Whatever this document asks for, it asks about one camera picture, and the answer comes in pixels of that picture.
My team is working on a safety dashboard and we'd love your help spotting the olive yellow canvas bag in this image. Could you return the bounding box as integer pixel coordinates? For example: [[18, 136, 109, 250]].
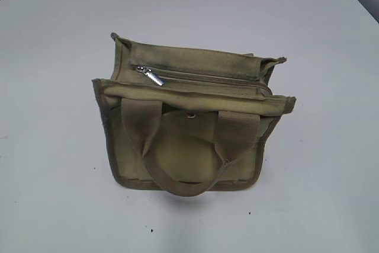
[[93, 33, 296, 197]]

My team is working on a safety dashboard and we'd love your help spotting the silver metal zipper pull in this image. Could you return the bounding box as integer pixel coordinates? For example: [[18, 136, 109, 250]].
[[136, 66, 164, 87]]

